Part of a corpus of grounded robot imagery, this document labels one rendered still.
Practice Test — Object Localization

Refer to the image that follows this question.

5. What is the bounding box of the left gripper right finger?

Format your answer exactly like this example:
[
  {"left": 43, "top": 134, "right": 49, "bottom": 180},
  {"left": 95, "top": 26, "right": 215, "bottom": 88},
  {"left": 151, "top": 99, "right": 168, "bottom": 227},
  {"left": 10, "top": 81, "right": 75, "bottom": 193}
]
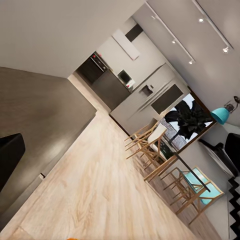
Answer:
[{"left": 225, "top": 133, "right": 240, "bottom": 171}]

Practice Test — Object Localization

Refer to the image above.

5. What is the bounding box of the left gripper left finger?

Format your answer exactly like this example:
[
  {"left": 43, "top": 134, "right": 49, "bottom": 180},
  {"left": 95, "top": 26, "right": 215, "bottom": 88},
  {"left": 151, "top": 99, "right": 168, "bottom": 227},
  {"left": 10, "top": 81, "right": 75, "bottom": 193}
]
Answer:
[{"left": 0, "top": 133, "right": 26, "bottom": 192}]

